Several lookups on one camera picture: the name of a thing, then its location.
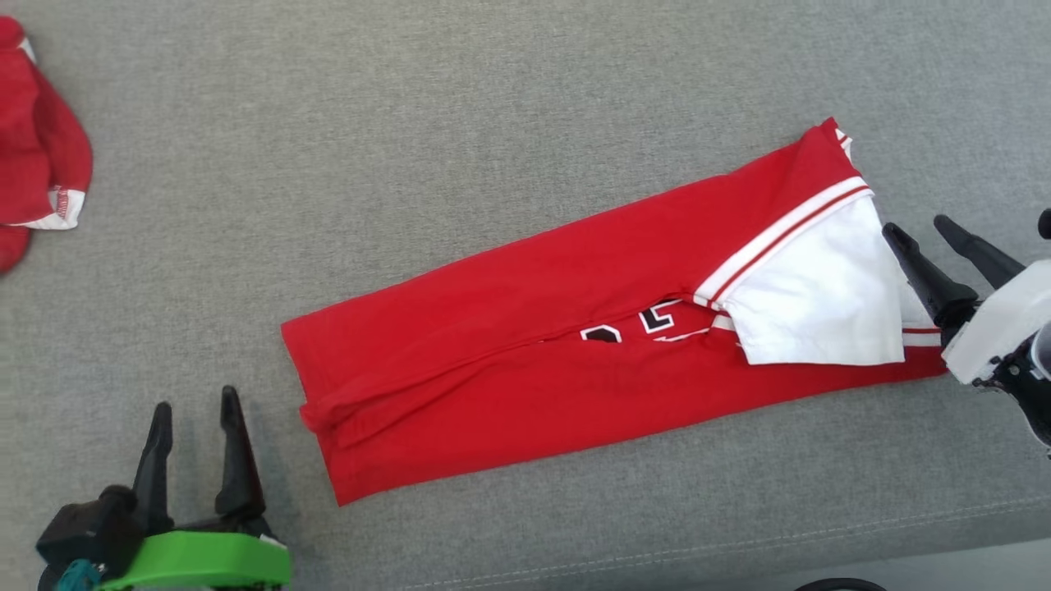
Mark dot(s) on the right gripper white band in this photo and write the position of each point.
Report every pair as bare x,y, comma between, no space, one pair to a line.
1006,320

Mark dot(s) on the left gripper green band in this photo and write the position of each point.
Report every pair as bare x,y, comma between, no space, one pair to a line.
205,562

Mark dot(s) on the red shorts white hem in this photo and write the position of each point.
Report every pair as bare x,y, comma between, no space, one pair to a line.
41,156

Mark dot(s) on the red white jersey shirt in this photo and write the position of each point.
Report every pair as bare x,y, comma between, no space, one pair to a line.
534,345

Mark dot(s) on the grey fabric sofa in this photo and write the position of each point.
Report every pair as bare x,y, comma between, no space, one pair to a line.
410,123

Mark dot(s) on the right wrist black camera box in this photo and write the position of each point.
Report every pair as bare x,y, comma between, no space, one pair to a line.
1046,223

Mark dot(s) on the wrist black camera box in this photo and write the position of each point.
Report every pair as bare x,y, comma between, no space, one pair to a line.
86,525
1046,223

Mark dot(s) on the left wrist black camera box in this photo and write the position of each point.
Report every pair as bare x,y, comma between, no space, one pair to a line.
86,525

